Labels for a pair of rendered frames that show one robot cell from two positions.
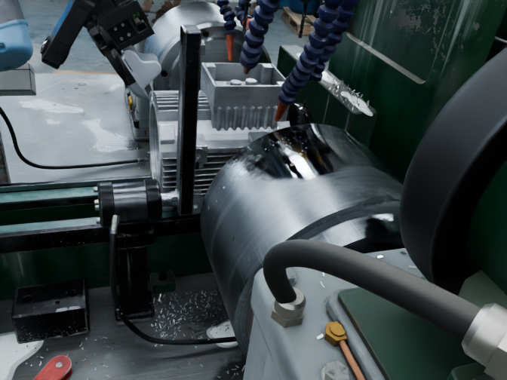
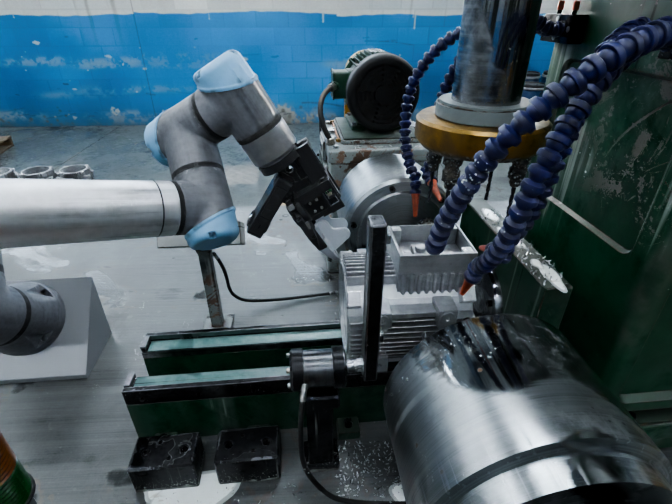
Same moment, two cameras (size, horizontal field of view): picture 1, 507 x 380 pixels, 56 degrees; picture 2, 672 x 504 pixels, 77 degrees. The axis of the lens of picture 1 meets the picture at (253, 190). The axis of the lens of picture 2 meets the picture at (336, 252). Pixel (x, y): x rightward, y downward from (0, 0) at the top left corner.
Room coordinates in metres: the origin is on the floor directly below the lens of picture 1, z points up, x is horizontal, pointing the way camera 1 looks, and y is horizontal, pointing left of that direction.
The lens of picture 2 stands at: (0.10, 0.02, 1.47)
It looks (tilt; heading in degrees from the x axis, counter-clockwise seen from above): 31 degrees down; 16
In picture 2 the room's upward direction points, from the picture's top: straight up
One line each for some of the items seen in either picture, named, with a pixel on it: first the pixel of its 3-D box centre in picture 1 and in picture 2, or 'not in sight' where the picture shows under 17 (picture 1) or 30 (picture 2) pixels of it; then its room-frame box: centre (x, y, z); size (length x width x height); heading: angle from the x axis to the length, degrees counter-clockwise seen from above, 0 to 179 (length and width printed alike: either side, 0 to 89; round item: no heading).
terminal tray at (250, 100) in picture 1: (243, 95); (427, 257); (0.71, 0.04, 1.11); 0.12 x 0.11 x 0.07; 110
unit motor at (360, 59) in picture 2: not in sight; (359, 129); (1.29, 0.29, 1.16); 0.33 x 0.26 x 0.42; 22
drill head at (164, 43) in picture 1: (201, 62); (387, 206); (1.04, 0.16, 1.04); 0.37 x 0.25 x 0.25; 22
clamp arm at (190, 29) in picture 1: (185, 129); (371, 305); (0.54, 0.10, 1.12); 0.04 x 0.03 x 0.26; 112
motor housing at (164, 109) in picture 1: (214, 148); (399, 304); (0.70, 0.07, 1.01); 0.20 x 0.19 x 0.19; 110
